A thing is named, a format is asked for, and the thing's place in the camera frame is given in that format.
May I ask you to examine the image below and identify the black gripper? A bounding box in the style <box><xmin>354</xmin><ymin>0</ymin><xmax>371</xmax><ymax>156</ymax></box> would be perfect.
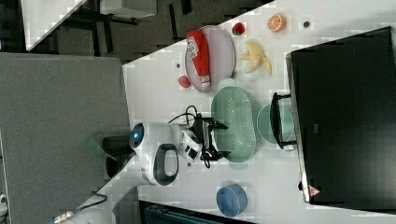
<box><xmin>192</xmin><ymin>116</ymin><xmax>231</xmax><ymax>161</ymax></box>

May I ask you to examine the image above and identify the green plastic strainer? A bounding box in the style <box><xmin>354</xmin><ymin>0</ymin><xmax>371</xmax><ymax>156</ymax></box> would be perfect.
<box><xmin>211</xmin><ymin>78</ymin><xmax>260</xmax><ymax>164</ymax></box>

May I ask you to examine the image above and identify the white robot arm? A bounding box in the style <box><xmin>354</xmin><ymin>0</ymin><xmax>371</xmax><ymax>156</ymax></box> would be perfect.
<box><xmin>130</xmin><ymin>117</ymin><xmax>231</xmax><ymax>186</ymax></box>

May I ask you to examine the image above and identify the green mug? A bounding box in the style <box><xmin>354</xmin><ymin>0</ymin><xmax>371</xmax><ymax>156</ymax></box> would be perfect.
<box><xmin>257</xmin><ymin>105</ymin><xmax>295</xmax><ymax>144</ymax></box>

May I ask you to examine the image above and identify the red toy strawberry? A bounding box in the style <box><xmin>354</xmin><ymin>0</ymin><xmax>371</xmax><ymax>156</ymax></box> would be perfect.
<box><xmin>177</xmin><ymin>76</ymin><xmax>191</xmax><ymax>89</ymax></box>

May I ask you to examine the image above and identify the grey round plate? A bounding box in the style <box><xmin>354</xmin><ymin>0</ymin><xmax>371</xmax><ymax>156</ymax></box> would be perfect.
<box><xmin>185</xmin><ymin>25</ymin><xmax>235</xmax><ymax>92</ymax></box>

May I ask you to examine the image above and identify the peeled toy banana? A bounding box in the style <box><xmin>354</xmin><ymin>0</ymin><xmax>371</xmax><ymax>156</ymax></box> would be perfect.
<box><xmin>239</xmin><ymin>40</ymin><xmax>272</xmax><ymax>75</ymax></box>

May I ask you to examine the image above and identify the red ketchup bottle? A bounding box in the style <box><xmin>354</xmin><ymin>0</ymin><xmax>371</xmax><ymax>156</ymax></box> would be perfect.
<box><xmin>187</xmin><ymin>30</ymin><xmax>210</xmax><ymax>89</ymax></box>

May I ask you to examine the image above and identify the strawberry toy with leaves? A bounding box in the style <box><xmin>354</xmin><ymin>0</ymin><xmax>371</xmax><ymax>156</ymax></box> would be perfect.
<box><xmin>232</xmin><ymin>22</ymin><xmax>245</xmax><ymax>35</ymax></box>

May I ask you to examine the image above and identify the black toaster oven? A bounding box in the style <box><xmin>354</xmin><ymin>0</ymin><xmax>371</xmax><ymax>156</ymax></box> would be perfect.
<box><xmin>286</xmin><ymin>26</ymin><xmax>396</xmax><ymax>214</ymax></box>

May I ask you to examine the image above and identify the orange slice toy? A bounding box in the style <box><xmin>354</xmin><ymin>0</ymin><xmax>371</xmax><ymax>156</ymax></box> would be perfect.
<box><xmin>267</xmin><ymin>14</ymin><xmax>287</xmax><ymax>33</ymax></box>

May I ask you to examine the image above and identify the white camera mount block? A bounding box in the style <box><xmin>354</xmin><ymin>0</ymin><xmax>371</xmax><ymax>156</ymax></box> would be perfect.
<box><xmin>178</xmin><ymin>131</ymin><xmax>203</xmax><ymax>162</ymax></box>

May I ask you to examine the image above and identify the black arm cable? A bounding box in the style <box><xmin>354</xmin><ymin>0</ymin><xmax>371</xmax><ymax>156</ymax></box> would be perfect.
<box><xmin>167</xmin><ymin>105</ymin><xmax>200</xmax><ymax>125</ymax></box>

